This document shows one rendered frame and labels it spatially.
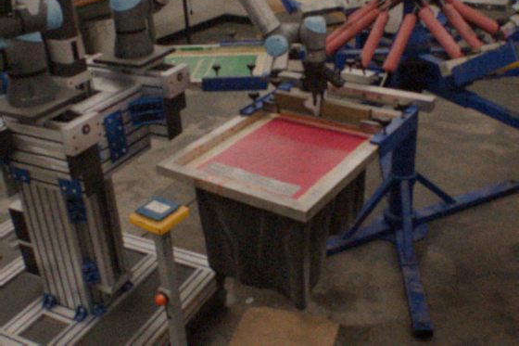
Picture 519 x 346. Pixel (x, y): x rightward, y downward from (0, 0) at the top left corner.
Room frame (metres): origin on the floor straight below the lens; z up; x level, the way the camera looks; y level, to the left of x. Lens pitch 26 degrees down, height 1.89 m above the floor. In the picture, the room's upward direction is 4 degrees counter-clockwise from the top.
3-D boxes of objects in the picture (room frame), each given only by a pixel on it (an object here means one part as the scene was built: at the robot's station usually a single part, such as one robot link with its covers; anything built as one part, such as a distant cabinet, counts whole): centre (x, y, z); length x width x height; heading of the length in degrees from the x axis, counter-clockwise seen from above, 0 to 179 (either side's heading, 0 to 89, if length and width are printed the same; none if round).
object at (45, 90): (1.75, 0.68, 1.31); 0.15 x 0.15 x 0.10
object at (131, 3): (2.19, 0.43, 1.42); 0.13 x 0.12 x 0.14; 161
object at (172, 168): (1.91, -0.13, 0.97); 0.79 x 0.58 x 0.04; 143
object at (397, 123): (1.93, -0.49, 0.98); 0.30 x 0.05 x 0.07; 143
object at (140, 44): (2.18, 0.44, 1.31); 0.15 x 0.15 x 0.10
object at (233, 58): (2.86, 0.14, 1.05); 1.08 x 0.61 x 0.23; 83
